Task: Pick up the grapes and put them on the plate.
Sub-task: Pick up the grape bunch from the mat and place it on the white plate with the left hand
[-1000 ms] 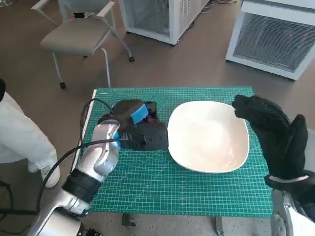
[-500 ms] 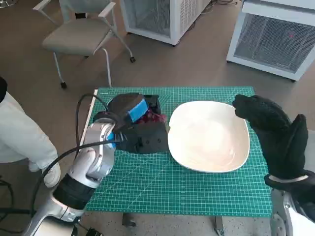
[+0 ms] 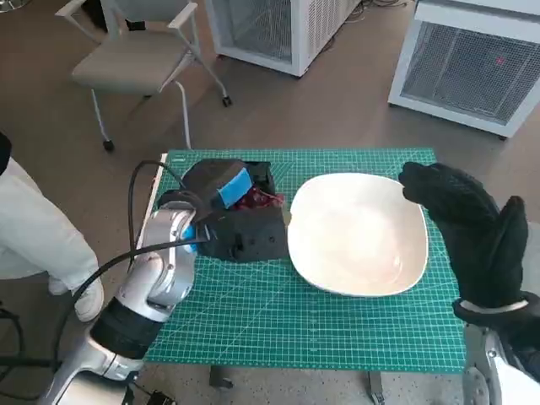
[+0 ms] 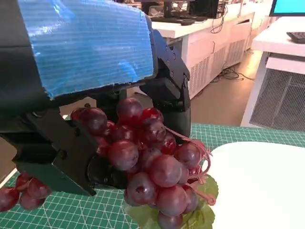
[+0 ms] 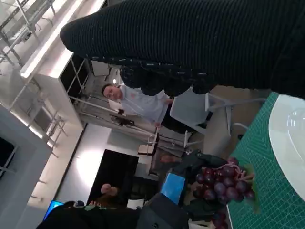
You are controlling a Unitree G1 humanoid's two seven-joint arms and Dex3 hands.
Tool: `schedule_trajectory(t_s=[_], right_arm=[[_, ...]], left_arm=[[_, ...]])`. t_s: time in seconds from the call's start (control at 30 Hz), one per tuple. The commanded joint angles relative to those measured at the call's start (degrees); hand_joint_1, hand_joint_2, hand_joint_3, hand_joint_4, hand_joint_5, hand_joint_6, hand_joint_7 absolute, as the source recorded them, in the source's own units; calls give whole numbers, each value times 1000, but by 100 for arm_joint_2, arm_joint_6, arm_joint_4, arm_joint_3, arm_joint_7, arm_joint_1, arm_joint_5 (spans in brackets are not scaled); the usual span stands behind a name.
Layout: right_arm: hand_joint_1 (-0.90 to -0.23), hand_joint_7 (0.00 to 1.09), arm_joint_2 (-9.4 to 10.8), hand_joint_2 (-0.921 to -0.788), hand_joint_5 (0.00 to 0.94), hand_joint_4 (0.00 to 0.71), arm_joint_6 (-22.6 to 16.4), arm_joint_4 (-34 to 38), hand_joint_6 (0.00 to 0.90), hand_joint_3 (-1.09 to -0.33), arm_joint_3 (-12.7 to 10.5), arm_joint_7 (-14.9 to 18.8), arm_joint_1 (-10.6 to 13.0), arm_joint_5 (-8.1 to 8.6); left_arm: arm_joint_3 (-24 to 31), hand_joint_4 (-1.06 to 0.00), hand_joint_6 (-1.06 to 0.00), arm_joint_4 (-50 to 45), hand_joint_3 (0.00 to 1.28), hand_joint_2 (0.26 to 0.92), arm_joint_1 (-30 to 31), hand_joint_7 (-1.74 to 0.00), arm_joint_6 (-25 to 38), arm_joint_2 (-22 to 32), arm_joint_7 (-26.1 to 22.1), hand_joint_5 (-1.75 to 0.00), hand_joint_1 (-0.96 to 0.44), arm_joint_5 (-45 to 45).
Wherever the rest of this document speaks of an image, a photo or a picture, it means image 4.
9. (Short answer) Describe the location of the black keyboard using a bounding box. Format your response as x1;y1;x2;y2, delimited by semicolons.
285;31;305;45
152;16;199;26

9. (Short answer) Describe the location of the green cutting mat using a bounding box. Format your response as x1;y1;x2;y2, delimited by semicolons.
0;123;305;229

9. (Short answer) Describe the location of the blue screen monitor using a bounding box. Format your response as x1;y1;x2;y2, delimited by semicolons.
269;0;305;17

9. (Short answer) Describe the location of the white cabinet louvred side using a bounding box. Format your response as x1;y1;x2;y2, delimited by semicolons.
151;11;255;100

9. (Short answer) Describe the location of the black left hand blue tape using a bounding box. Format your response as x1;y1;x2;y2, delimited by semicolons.
0;0;191;197

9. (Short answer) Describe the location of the white plate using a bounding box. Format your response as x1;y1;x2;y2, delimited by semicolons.
201;141;305;229

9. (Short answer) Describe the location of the white cabinet mesh panel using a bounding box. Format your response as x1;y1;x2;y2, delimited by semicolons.
240;16;305;132

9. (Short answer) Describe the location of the red toy grape bunch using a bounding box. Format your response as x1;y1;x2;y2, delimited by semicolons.
0;97;219;229

